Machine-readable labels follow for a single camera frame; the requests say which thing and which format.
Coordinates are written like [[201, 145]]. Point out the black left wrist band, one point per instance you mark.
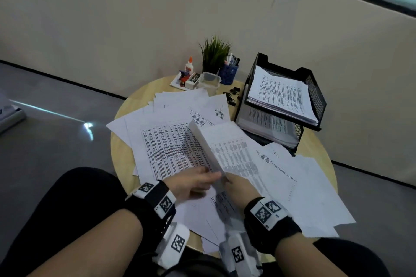
[[146, 208]]

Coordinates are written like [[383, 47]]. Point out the bunch of marker pens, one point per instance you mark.
[[231, 60]]

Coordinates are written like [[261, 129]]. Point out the white tray with stapler items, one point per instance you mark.
[[174, 84]]

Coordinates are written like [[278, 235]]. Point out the white box black label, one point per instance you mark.
[[193, 80]]

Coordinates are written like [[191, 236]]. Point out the person's right forearm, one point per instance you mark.
[[302, 260]]

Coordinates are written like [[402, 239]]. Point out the clear plastic box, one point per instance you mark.
[[209, 82]]

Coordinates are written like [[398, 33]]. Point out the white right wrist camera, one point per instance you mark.
[[239, 254]]

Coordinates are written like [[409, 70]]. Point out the round wooden table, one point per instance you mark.
[[122, 156]]

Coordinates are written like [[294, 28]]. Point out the blue mesh pen holder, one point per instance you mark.
[[228, 75]]

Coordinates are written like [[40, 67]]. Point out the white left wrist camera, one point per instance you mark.
[[175, 244]]

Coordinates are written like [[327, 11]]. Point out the black mesh paper tray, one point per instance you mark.
[[317, 98]]

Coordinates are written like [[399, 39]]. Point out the small blue tool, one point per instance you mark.
[[183, 73]]

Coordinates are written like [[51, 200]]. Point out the black wrist band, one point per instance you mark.
[[273, 234], [146, 208]]

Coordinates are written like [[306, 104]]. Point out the pile of printed papers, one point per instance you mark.
[[156, 143]]

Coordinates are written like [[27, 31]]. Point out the heap of black binder clips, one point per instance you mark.
[[232, 95]]

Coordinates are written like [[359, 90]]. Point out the person's right hand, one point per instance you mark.
[[243, 192]]

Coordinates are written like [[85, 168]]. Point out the red stapler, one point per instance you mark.
[[184, 81]]

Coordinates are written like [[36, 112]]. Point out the person's left hand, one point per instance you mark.
[[188, 182]]

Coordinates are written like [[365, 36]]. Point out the white glue bottle orange cap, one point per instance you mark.
[[188, 66]]

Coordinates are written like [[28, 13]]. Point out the black right wrist band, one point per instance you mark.
[[273, 234]]

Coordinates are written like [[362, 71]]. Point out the green potted plant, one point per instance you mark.
[[214, 52]]

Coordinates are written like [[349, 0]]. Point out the person's left forearm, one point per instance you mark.
[[94, 247]]

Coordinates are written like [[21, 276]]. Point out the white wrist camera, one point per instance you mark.
[[175, 244], [239, 254]]

